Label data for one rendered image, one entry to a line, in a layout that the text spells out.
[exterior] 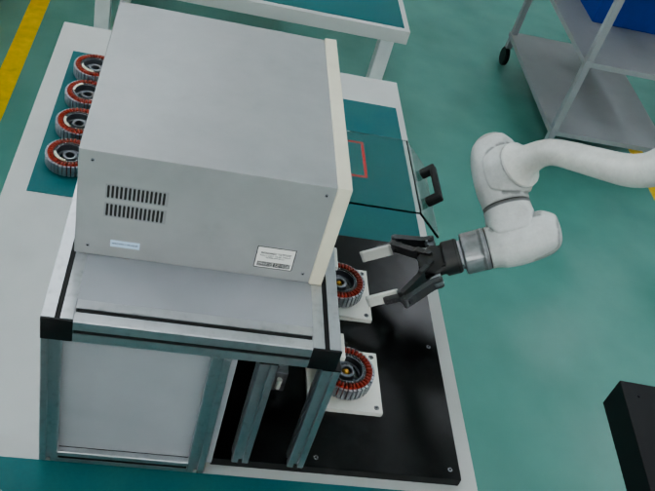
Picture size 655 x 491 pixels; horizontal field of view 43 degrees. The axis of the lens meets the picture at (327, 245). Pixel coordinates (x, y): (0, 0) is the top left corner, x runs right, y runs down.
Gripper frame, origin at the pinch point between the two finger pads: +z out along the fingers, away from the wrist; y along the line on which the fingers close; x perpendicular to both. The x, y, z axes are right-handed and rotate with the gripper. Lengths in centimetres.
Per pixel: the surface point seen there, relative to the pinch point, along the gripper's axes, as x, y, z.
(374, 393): -4.6, -26.9, 2.7
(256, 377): 30, -44, 15
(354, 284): -0.4, -0.7, 3.5
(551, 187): -135, 159, -66
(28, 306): 27, -11, 64
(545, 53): -125, 250, -87
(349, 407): -1.8, -31.0, 7.5
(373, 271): -7.5, 9.0, -0.1
